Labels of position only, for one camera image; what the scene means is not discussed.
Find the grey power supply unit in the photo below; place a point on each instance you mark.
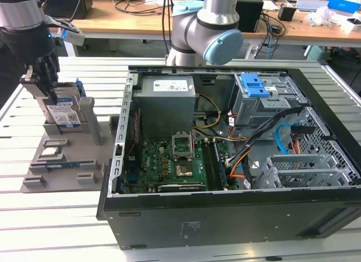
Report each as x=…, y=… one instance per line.
x=163, y=109

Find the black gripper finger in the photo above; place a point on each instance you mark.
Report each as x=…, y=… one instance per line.
x=49, y=73
x=28, y=77

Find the CPU socket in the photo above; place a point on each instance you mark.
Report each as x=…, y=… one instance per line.
x=184, y=171

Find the green motherboard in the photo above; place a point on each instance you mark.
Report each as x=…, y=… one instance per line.
x=158, y=163

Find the white box with phone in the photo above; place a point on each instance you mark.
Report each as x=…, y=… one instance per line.
x=352, y=25

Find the black RAM slot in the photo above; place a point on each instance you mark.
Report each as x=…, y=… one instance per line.
x=208, y=166

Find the grey metal disk bay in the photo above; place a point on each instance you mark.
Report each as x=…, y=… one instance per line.
x=296, y=160

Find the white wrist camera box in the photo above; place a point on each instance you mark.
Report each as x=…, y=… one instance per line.
x=73, y=37

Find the small black box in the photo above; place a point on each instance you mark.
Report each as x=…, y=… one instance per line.
x=286, y=13

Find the blue white box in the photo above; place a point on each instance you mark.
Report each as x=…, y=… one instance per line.
x=344, y=3

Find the black PC case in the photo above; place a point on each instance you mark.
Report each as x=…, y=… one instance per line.
x=225, y=222

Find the grey flat tray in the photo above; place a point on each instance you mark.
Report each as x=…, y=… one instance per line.
x=310, y=5

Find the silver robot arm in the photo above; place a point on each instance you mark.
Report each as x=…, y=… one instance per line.
x=191, y=27

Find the large black box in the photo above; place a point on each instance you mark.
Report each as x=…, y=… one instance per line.
x=73, y=5

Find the grey parts rack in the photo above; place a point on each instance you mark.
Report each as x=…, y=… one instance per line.
x=73, y=149

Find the blue plastic drive latch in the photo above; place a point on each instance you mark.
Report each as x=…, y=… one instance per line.
x=253, y=87

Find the pale green bin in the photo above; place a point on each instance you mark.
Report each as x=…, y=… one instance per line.
x=316, y=53

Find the black graphics card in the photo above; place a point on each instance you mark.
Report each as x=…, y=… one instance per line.
x=180, y=187

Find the white power strip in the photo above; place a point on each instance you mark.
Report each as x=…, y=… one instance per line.
x=251, y=51

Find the hard disk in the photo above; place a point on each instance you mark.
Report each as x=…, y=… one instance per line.
x=63, y=109

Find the silver CPU chip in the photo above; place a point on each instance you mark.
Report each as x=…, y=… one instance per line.
x=50, y=152

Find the long wooden desk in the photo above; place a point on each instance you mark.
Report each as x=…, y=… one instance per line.
x=112, y=26

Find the clear plastic bag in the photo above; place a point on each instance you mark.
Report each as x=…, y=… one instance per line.
x=321, y=16

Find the installed RAM stick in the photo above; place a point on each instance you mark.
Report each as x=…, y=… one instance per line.
x=220, y=166

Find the thin locking lever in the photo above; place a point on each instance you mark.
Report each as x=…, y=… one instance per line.
x=192, y=143

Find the grey metal drive cage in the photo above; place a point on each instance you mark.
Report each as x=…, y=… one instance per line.
x=253, y=112

